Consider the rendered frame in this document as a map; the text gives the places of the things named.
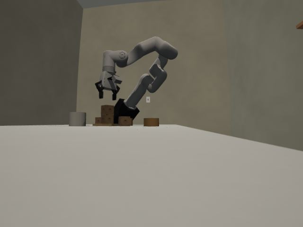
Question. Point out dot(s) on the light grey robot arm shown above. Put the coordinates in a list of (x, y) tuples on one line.
[(122, 59)]

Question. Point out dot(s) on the brown cardboard carton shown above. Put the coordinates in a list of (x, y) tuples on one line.
[(107, 119), (124, 121), (97, 120), (107, 109)]

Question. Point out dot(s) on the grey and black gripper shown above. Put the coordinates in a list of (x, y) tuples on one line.
[(107, 84)]

